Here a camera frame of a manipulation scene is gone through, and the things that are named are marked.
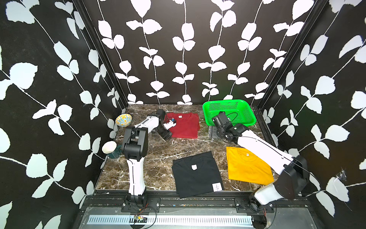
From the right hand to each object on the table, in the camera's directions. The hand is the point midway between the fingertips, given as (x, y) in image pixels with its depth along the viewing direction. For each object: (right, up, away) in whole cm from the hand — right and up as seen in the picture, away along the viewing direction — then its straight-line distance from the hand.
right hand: (214, 128), depth 84 cm
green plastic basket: (+27, +12, +33) cm, 45 cm away
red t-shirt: (-16, 0, +23) cm, 28 cm away
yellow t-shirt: (+19, -23, +4) cm, 31 cm away
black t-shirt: (-11, -28, +1) cm, 30 cm away
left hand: (-32, -4, +18) cm, 37 cm away
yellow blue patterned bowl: (-67, +5, +26) cm, 72 cm away
